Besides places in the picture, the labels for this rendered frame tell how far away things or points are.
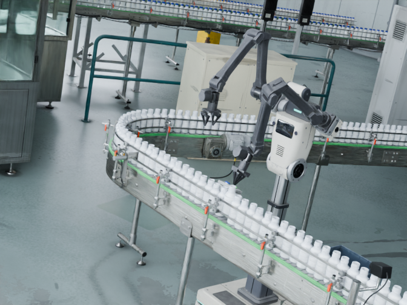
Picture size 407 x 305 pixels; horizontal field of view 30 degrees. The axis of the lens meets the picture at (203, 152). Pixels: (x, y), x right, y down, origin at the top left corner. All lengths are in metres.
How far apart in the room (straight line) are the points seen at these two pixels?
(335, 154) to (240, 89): 2.27
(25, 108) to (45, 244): 1.52
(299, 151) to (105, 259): 1.90
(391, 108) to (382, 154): 3.45
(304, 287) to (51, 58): 5.94
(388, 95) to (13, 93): 5.06
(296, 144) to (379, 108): 5.62
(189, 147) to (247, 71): 2.71
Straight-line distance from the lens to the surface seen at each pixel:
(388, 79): 10.02
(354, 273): 3.61
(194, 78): 8.23
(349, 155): 6.32
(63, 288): 5.32
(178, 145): 5.61
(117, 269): 5.65
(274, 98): 4.08
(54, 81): 9.23
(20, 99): 6.86
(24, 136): 6.99
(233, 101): 8.26
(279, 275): 3.88
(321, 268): 3.72
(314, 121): 4.36
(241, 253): 4.05
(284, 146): 4.60
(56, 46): 9.13
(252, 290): 4.99
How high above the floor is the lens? 2.57
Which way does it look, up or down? 17 degrees down
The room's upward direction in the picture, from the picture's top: 11 degrees clockwise
